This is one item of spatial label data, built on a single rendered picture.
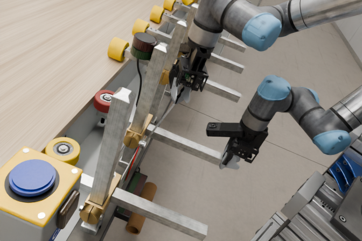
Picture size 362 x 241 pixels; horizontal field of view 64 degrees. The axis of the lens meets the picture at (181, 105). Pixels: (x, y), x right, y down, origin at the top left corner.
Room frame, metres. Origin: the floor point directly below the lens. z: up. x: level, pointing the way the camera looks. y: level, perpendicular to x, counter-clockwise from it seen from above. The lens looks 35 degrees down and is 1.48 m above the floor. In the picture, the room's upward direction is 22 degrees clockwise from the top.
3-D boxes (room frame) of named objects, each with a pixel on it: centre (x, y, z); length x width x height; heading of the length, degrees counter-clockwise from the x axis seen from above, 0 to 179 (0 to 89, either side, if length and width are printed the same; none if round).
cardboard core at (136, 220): (0.99, -0.01, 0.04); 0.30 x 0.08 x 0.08; 179
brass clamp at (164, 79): (0.94, 0.10, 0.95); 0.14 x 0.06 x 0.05; 179
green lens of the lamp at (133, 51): (0.67, 0.15, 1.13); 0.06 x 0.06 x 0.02
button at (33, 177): (0.16, 0.11, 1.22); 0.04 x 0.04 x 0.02
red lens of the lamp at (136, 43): (0.67, 0.15, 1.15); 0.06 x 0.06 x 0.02
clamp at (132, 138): (0.69, 0.10, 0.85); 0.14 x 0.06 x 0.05; 179
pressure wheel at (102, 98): (0.71, 0.22, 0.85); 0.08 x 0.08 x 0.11
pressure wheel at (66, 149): (0.46, 0.23, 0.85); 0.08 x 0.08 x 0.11
